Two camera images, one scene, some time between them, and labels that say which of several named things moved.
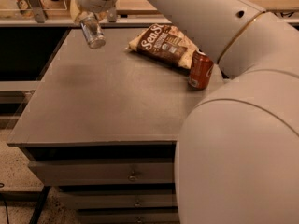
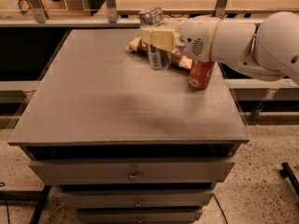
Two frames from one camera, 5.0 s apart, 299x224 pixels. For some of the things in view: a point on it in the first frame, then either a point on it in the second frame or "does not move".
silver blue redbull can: x=93 y=33 → x=160 y=59
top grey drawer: x=106 y=171 does not move
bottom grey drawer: x=163 y=215 does not move
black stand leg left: x=39 y=206 does not move
